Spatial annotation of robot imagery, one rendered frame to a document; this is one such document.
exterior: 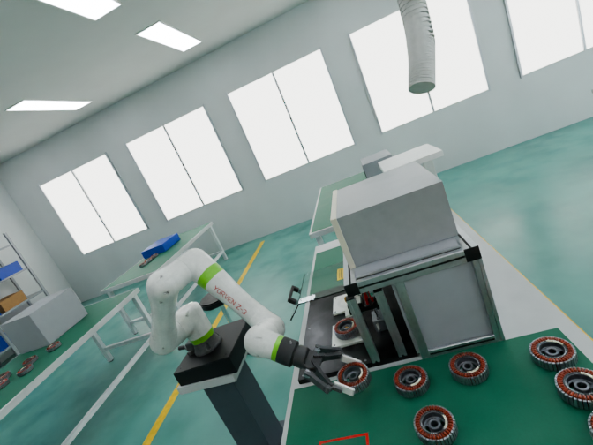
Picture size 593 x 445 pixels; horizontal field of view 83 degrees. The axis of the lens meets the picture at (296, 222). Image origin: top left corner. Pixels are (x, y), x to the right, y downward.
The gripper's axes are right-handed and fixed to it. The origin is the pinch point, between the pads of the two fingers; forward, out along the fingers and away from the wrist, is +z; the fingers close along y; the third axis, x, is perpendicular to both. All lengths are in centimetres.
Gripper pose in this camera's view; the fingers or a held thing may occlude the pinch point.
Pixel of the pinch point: (351, 375)
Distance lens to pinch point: 125.0
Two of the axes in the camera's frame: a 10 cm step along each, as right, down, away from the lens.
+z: 9.3, 2.5, -2.6
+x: 1.0, -8.8, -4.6
